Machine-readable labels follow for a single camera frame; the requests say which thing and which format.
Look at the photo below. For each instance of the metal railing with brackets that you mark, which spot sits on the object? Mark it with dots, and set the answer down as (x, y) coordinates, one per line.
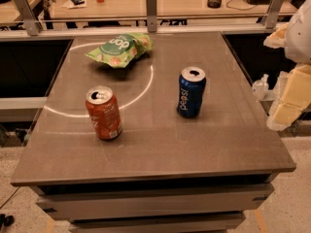
(30, 18)

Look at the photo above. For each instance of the orange soda can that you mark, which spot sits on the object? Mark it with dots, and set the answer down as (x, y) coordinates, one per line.
(103, 109)

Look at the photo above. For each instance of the green chip bag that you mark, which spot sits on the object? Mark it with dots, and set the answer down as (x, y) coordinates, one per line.
(121, 50)

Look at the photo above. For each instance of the clear plastic bottle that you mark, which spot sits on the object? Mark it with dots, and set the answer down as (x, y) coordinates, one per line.
(260, 87)

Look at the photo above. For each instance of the grey table drawer base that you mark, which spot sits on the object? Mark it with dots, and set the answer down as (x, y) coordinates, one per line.
(185, 205)

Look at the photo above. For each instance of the black mesh pen cup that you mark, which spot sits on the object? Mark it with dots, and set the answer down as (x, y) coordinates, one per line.
(214, 3)

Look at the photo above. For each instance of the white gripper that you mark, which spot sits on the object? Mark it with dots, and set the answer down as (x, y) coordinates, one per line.
(300, 38)

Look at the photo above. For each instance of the blue pepsi can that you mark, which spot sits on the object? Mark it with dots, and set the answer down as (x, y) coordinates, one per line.
(192, 82)

